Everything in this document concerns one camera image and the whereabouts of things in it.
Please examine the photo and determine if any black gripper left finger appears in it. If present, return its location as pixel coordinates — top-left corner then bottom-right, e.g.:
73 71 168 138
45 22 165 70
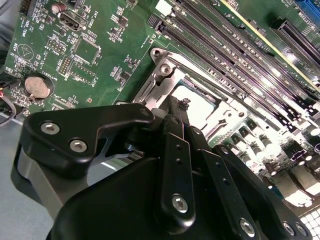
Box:
21 95 198 235

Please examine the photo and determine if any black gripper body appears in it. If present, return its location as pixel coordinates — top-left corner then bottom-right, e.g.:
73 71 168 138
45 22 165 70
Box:
47 156 241 240

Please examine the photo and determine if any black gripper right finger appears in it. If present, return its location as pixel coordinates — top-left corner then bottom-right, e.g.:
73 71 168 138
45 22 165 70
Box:
179 97 314 240

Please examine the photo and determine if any silver CPU with green edge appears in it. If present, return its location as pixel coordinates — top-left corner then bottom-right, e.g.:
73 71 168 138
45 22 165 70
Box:
172 83 223 131

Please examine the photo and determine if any metal socket cover frame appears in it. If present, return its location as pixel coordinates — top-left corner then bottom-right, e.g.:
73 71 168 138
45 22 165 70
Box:
131 58 253 141

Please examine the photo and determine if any thin metal locking lever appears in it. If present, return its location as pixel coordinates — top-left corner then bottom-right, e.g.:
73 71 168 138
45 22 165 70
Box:
159 53 250 100

